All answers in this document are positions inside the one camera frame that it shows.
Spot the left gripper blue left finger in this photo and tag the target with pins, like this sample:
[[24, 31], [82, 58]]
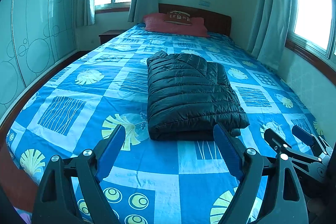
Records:
[[107, 150]]

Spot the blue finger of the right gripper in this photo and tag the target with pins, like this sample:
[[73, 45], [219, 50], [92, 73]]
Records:
[[274, 140], [303, 134]]

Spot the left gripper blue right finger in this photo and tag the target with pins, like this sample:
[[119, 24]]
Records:
[[231, 150]]

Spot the black quilted puffer jacket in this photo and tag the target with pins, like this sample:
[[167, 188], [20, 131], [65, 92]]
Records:
[[188, 96]]

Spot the right window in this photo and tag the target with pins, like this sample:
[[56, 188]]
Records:
[[312, 26]]

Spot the grey curtain right of bed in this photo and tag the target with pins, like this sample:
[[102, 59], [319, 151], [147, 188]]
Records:
[[269, 31]]

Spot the dark wooden nightstand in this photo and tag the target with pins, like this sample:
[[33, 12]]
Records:
[[109, 35]]

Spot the dark wooden headboard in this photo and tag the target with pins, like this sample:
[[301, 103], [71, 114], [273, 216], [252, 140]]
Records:
[[213, 21]]

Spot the red pillow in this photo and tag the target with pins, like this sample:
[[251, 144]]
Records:
[[156, 23]]

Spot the small brown embroidered cushion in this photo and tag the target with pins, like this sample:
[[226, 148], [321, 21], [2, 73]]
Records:
[[178, 17]]

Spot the white sliding wardrobe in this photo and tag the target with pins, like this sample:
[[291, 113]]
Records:
[[35, 35]]

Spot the wooden bed frame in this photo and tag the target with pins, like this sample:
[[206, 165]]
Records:
[[17, 185]]

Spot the white wall socket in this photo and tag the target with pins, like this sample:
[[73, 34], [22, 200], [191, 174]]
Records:
[[204, 3]]

